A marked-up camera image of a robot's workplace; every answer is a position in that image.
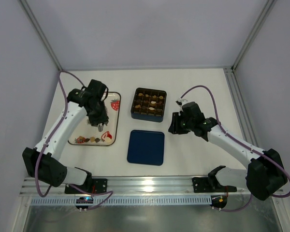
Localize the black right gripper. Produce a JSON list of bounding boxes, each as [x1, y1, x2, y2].
[[168, 112, 194, 135]]

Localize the silver metal tongs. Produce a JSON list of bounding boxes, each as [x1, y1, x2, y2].
[[97, 124, 104, 132]]

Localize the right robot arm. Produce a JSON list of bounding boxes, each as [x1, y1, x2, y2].
[[168, 101, 288, 201]]

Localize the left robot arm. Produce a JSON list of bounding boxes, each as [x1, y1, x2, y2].
[[22, 80, 109, 194]]

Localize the navy blue chocolate tin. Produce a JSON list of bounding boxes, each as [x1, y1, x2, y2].
[[130, 87, 167, 123]]

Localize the white strawberry print tray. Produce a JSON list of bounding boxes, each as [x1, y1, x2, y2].
[[68, 92, 121, 146]]

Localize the navy blue tin lid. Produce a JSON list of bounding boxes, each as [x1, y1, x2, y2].
[[127, 130, 165, 166]]

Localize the right controller board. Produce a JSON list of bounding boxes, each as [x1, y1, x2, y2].
[[210, 195, 228, 210]]

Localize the controller board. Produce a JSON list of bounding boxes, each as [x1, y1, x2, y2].
[[75, 196, 93, 212], [210, 195, 228, 210]]

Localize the left controller board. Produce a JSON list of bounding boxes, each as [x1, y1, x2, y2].
[[75, 196, 93, 212]]

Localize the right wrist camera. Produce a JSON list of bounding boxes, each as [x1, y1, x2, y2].
[[175, 98, 188, 106]]

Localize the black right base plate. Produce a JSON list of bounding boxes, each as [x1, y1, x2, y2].
[[192, 177, 237, 193]]

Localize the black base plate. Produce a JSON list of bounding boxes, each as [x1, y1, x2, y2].
[[64, 178, 108, 194], [192, 177, 237, 193]]

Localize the aluminium mounting rail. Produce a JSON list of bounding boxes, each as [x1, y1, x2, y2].
[[19, 175, 245, 195]]

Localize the slotted grey cable duct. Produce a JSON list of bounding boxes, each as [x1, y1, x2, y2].
[[30, 195, 211, 206]]

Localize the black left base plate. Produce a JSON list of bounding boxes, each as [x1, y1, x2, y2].
[[64, 178, 108, 194]]

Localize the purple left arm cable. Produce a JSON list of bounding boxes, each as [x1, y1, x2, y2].
[[35, 71, 114, 211]]

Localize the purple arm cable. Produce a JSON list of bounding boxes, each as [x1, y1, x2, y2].
[[35, 71, 114, 211], [182, 85, 290, 212]]

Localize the left aluminium frame post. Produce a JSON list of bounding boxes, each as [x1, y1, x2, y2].
[[18, 0, 63, 71]]

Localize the aluminium frame post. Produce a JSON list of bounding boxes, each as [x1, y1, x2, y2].
[[232, 0, 277, 72], [18, 0, 63, 71]]

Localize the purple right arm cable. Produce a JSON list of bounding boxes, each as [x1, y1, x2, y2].
[[182, 85, 290, 212]]

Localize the right aluminium frame post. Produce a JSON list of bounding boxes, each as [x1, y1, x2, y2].
[[232, 0, 277, 72]]

